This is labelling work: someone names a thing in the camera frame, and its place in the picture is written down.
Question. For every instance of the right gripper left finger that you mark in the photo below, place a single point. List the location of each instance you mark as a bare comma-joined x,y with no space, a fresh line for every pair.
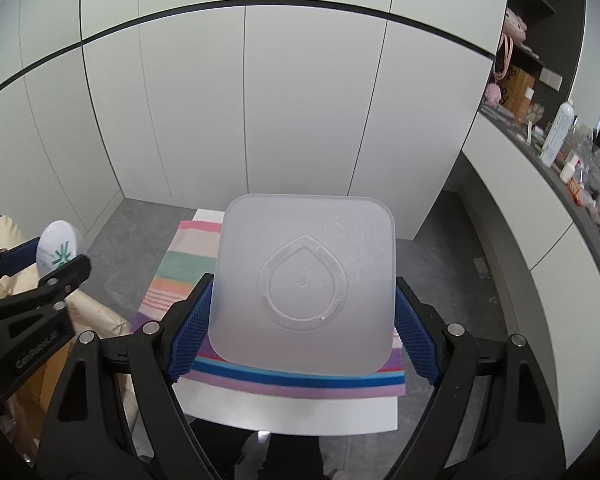
86,434

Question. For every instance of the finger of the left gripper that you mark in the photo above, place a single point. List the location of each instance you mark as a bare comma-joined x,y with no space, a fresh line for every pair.
16,259
51,288

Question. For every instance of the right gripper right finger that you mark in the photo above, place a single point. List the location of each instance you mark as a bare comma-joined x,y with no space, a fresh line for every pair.
518,434

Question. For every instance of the round white tin lid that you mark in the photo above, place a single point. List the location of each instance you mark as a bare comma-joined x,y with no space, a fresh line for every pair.
59,243

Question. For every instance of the cream padded chair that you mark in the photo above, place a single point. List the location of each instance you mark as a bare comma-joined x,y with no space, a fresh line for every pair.
85,312

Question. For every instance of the striped colourful towel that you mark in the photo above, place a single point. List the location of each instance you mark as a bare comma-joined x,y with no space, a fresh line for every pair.
267,352

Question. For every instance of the small white bottle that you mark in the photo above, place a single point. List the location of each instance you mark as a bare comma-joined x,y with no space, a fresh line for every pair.
569,168

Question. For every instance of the tall white spray bottle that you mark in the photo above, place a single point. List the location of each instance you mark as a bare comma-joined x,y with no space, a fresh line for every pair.
558,131

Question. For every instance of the brown cardboard shelf box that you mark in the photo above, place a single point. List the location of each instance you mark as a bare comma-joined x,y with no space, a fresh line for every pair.
513,87

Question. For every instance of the pink plush toy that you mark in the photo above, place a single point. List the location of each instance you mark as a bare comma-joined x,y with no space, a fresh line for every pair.
513,33

